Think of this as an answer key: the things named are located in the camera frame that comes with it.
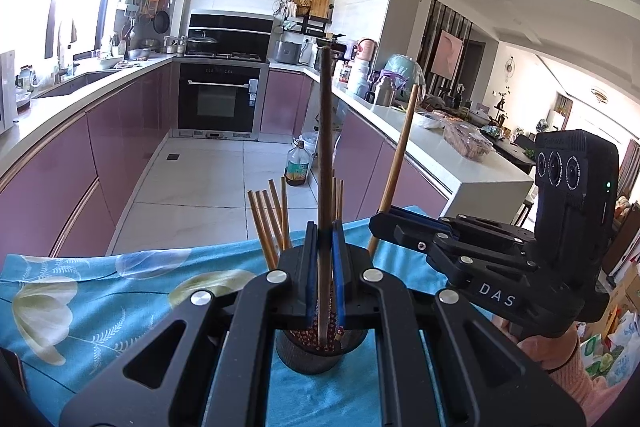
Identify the white microwave oven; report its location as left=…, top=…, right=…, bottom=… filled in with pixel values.
left=0, top=49, right=18, bottom=132

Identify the clear plastic food container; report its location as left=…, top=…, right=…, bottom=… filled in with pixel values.
left=442, top=119, right=493, bottom=160

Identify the white plastic jar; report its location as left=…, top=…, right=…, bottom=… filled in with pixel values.
left=347, top=58, right=371, bottom=96

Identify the framed wall painting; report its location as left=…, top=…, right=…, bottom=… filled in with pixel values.
left=431, top=29, right=463, bottom=80

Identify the red-ended bamboo chopstick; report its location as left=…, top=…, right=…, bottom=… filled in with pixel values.
left=367, top=82, right=421, bottom=258

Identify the person's right forearm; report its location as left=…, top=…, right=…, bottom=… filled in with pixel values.
left=545, top=342, right=640, bottom=427

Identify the stainless steel thermos flask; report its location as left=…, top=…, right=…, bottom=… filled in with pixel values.
left=370, top=74, right=396, bottom=106

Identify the white bowl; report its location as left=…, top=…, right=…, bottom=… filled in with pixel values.
left=412, top=109, right=446, bottom=130

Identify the silver rice cooker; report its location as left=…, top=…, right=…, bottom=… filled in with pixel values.
left=274, top=39, right=303, bottom=65

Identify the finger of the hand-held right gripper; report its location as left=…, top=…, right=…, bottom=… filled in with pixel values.
left=387, top=205, right=539, bottom=249
left=369, top=211, right=539, bottom=274

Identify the cooking oil bottle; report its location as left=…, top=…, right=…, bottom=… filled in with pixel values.
left=285, top=139, right=312, bottom=186

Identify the black built-in oven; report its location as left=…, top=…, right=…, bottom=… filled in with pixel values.
left=177, top=61, right=268, bottom=140

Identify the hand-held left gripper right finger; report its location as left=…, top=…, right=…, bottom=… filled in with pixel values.
left=331, top=219, right=586, bottom=427

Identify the mint green bag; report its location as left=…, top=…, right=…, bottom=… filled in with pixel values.
left=382, top=53, right=426, bottom=100

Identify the glass jar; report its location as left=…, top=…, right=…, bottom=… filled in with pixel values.
left=17, top=64, right=37, bottom=92

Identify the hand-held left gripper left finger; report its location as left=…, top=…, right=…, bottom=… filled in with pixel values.
left=59, top=221, right=321, bottom=427

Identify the pink base cabinet run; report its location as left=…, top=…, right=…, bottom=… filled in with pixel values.
left=260, top=69, right=451, bottom=228
left=0, top=64, right=181, bottom=258

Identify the dark dining table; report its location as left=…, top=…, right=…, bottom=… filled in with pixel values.
left=492, top=134, right=538, bottom=172

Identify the black range hood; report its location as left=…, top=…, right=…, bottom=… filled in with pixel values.
left=187, top=9, right=275, bottom=58

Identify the blue floral tablecloth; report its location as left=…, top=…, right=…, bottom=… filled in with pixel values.
left=0, top=206, right=506, bottom=427

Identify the black mesh pen holder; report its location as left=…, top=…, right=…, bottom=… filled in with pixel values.
left=274, top=242, right=376, bottom=376

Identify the person's right hand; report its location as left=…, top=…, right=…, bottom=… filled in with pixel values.
left=492, top=314, right=581, bottom=374

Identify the stainless kitchen sink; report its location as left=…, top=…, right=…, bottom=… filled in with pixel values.
left=32, top=69, right=118, bottom=100

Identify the cooking pot with glass lid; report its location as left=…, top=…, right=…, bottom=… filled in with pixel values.
left=186, top=34, right=219, bottom=55

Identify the dark brown wooden chopstick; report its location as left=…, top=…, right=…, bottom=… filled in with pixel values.
left=316, top=48, right=335, bottom=348

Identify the stainless steel stock pot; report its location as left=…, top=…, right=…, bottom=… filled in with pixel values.
left=312, top=33, right=348, bottom=72

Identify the black wall rack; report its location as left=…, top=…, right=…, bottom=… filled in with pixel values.
left=274, top=0, right=333, bottom=36

